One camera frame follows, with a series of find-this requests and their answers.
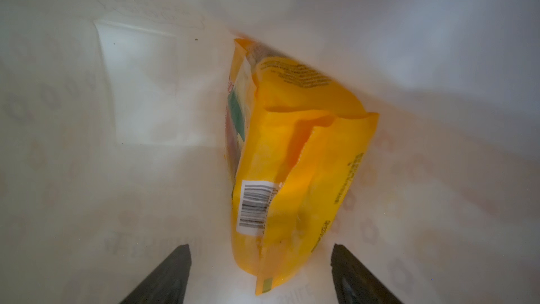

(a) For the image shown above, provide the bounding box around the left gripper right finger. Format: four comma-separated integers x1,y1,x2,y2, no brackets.
330,244,402,304

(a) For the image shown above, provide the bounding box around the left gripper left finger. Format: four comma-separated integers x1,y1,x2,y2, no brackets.
120,244,192,304

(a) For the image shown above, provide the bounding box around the white printed paper bag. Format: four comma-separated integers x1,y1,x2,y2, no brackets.
1,0,539,303

